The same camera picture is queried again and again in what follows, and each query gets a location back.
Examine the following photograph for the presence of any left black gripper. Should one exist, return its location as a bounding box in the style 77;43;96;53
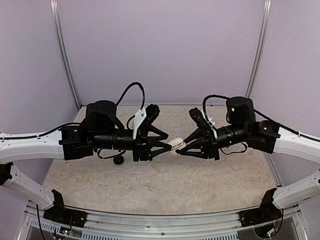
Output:
93;125;172;161

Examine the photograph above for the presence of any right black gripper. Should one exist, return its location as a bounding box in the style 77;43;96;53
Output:
178;123;249;161

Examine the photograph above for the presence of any white earbud charging case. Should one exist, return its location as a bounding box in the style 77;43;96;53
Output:
168;137;187;155

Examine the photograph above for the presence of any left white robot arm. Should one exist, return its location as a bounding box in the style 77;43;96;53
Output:
0;100;172;223

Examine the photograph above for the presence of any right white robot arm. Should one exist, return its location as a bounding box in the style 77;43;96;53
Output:
176;96;320;164

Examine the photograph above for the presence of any black round charging case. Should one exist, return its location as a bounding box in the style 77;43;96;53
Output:
113;155;125;166

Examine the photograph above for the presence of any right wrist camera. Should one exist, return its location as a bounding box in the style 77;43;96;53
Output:
189;107;217;136

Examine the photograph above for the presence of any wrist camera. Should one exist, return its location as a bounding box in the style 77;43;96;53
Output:
132;104;160;140
189;107;217;136

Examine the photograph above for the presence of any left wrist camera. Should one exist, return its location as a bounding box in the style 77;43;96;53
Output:
132;104;160;140

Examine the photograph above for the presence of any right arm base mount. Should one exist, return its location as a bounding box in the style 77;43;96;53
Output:
238;188;283;227

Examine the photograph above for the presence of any front aluminium rail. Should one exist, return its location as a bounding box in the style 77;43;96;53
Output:
16;202;309;240

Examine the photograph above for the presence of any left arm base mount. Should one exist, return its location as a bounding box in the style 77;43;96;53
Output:
43;189;88;228

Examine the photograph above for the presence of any right aluminium frame post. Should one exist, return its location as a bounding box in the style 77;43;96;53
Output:
245;0;272;98

